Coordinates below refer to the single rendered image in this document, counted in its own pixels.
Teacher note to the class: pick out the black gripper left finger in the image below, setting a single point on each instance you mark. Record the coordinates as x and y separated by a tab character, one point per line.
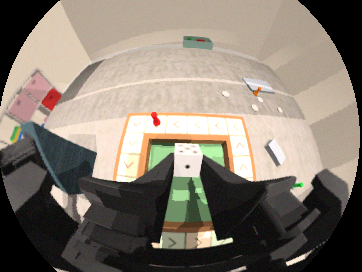
147	196

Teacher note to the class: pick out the white die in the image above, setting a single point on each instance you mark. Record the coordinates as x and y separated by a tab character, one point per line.
187	160

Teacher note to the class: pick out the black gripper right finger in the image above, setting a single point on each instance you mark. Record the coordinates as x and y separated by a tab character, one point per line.
231	198

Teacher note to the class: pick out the green pawn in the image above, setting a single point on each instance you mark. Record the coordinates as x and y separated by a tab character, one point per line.
300	185

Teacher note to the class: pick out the red pawn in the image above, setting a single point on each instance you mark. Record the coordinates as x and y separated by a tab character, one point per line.
156	121

